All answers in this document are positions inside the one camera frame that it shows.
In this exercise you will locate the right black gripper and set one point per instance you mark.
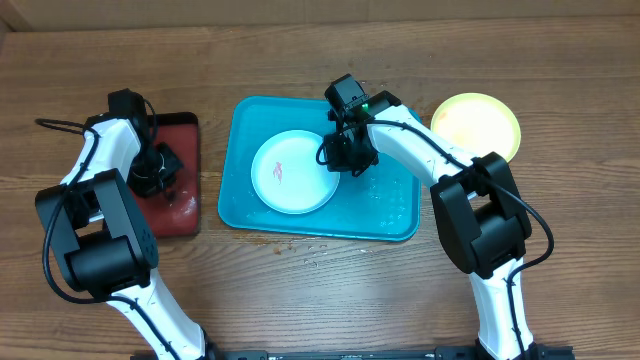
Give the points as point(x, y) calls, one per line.
point(342, 164)

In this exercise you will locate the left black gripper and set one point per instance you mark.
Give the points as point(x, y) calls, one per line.
point(145, 184)

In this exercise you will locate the light blue plate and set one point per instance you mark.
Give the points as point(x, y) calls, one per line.
point(286, 176)

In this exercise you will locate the yellow-green plate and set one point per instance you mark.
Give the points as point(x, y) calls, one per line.
point(478, 123)

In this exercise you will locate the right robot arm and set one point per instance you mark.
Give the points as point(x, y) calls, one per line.
point(480, 218)

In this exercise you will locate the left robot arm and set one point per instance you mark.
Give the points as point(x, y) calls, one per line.
point(98, 248)

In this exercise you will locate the dark red small tray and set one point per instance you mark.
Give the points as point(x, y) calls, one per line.
point(178, 216)

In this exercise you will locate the teal plastic tray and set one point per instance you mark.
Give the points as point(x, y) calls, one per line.
point(381, 204)

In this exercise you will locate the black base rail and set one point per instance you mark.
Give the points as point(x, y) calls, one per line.
point(375, 354)

